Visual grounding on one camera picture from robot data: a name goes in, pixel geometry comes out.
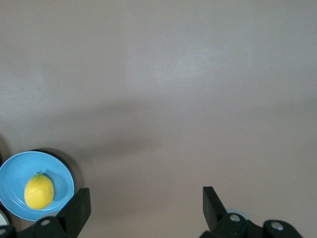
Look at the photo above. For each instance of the yellow lemon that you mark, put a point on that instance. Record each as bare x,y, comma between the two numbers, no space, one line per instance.
39,192

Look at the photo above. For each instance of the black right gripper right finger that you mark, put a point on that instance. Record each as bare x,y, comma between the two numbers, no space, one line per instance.
215,223

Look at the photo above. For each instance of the blue round plate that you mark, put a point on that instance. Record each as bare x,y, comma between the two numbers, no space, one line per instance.
60,173

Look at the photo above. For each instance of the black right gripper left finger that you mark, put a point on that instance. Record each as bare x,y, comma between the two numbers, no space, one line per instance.
71,218

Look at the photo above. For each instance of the beige pink round plate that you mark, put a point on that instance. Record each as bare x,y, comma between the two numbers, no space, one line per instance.
2,219

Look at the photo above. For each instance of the brown table cover sheet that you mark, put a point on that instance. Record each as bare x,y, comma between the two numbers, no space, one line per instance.
173,74

